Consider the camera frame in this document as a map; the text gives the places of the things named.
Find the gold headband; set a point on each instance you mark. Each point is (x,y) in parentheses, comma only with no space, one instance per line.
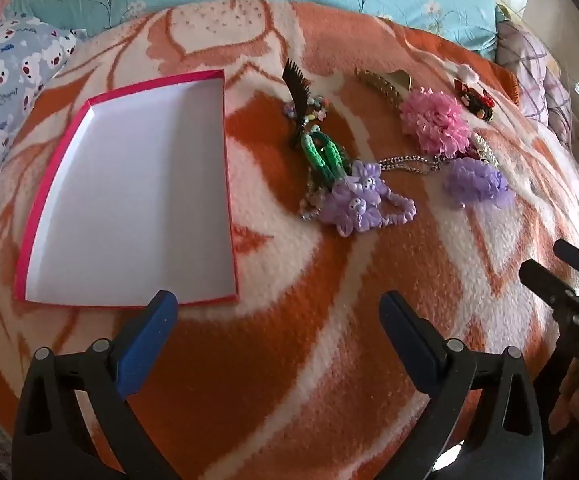
(384,87)

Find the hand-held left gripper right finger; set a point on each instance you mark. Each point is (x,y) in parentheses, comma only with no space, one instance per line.
(409,345)

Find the purple plaid pillow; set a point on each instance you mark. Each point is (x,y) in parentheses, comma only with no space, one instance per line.
(534,70)

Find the red bow hair clip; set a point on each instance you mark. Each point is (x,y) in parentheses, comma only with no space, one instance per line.
(474,100)

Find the green hair clip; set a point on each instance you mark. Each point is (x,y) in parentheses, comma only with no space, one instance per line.
(327,157)

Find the pink-rimmed white box lid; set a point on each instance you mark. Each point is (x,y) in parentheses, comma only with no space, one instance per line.
(129,185)

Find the orange and white blanket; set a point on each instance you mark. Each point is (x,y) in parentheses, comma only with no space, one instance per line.
(289,270)

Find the purple chiffon flower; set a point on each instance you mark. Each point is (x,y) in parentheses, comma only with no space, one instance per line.
(477,182)

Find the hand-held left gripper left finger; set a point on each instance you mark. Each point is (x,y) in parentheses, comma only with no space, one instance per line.
(144,342)

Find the black hair comb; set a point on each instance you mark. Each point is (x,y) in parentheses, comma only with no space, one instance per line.
(295,82)

